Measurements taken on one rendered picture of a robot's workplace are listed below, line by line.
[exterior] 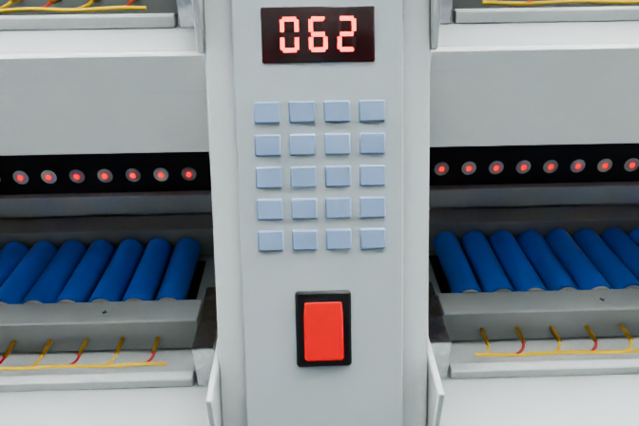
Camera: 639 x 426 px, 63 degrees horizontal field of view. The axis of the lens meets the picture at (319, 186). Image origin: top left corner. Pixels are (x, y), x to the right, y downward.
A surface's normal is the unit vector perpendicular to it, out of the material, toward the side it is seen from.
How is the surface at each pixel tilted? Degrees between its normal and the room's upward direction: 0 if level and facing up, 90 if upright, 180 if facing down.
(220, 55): 90
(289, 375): 90
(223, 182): 90
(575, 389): 22
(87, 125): 112
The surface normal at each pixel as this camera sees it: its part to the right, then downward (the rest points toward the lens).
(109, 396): -0.01, -0.88
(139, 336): 0.03, 0.48
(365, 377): 0.02, 0.12
